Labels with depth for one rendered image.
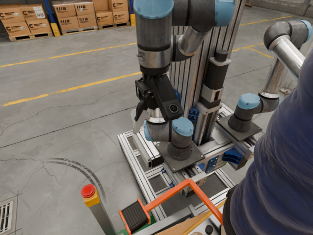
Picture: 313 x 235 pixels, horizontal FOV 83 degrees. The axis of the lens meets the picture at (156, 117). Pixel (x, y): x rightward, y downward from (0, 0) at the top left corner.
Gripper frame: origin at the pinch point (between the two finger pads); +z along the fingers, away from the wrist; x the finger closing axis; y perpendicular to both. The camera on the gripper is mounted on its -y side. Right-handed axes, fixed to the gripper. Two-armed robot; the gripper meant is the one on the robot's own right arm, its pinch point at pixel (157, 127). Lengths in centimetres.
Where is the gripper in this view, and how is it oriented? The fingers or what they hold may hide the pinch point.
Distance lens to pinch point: 54.8
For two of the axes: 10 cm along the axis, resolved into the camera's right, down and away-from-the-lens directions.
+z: 0.0, 7.5, 6.7
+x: -8.9, 3.0, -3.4
